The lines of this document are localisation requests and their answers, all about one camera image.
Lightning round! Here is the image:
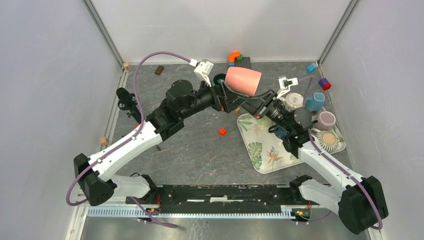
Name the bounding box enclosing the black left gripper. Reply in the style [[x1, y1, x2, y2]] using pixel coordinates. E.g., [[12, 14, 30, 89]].
[[180, 76, 249, 121]]

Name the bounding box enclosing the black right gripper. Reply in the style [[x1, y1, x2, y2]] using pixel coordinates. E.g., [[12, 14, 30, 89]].
[[242, 88, 293, 133]]

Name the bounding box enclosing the pink mug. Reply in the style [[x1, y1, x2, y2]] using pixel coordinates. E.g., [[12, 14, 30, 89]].
[[224, 66, 262, 97]]

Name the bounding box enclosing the dark green mug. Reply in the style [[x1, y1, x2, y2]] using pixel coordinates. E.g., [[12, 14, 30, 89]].
[[213, 73, 226, 86]]

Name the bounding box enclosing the dark blue mug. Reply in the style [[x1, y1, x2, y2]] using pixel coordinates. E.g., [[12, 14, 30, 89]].
[[268, 125, 288, 139]]

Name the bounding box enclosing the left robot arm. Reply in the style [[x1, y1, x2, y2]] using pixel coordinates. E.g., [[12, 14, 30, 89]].
[[73, 78, 257, 206]]

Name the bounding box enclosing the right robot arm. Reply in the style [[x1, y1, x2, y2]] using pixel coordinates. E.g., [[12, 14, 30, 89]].
[[241, 91, 389, 234]]

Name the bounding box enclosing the cream upside-down mug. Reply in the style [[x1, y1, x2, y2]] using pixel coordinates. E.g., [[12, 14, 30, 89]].
[[284, 92, 304, 112]]

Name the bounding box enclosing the light blue mug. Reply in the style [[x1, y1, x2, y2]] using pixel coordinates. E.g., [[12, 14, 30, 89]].
[[304, 92, 326, 114]]

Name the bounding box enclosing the lilac mug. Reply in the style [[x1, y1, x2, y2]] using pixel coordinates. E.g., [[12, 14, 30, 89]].
[[313, 111, 337, 131]]

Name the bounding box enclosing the white striped mug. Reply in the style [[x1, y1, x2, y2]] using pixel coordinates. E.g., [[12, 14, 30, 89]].
[[315, 130, 339, 154]]

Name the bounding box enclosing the red cube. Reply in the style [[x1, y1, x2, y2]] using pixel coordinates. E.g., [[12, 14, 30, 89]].
[[219, 128, 227, 136]]

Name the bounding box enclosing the grey lego baseplate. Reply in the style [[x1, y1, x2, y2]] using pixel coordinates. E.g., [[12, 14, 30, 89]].
[[234, 57, 252, 69]]

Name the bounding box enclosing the orange curved lego brick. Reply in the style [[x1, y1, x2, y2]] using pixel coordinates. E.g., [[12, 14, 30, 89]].
[[228, 51, 242, 63]]

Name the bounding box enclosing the light blue block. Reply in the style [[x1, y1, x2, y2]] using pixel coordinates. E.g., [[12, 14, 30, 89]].
[[306, 62, 318, 73]]

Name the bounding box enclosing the purple and red block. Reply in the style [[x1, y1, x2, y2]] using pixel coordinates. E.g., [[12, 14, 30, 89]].
[[318, 78, 332, 91]]

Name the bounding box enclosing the brown block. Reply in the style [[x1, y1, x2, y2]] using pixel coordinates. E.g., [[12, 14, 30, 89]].
[[154, 65, 165, 76]]

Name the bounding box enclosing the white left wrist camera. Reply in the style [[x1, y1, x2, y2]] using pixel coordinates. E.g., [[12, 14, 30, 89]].
[[194, 59, 214, 87]]

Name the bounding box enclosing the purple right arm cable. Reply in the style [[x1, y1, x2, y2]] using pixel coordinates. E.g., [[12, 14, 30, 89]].
[[298, 75, 383, 231]]

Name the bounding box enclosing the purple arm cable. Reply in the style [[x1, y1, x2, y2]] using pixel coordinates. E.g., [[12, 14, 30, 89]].
[[65, 50, 193, 229], [298, 75, 383, 231]]

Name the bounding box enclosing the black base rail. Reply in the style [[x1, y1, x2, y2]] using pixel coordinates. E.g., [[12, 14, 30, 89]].
[[136, 184, 317, 214]]

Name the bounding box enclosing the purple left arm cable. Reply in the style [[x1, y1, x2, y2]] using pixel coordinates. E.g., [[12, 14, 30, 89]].
[[65, 50, 193, 229]]

